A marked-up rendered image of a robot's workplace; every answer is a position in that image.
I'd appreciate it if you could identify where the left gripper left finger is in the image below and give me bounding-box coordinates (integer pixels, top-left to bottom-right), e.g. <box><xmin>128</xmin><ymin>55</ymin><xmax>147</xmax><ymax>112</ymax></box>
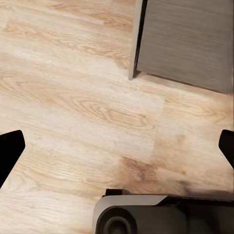
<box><xmin>0</xmin><ymin>130</ymin><xmax>25</xmax><ymax>188</ymax></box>

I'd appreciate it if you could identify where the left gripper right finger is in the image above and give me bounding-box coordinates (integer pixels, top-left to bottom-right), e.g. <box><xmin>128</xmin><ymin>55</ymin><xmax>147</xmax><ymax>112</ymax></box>
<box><xmin>218</xmin><ymin>130</ymin><xmax>234</xmax><ymax>169</ymax></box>

